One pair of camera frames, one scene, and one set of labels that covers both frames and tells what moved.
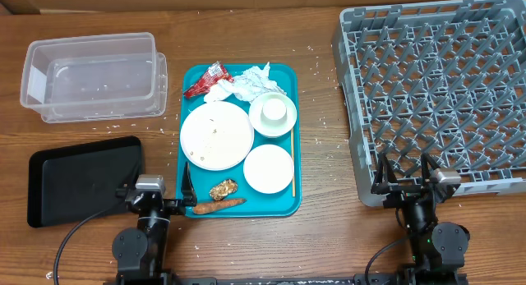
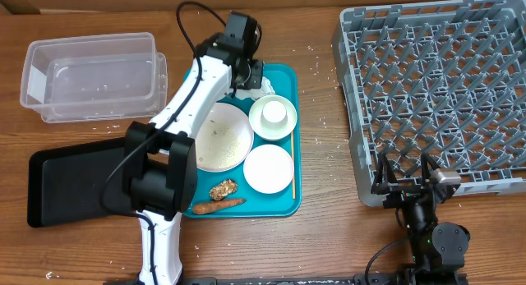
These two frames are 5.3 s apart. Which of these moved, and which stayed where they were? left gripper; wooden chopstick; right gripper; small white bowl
Moved: left gripper
Stayed: small white bowl; right gripper; wooden chopstick
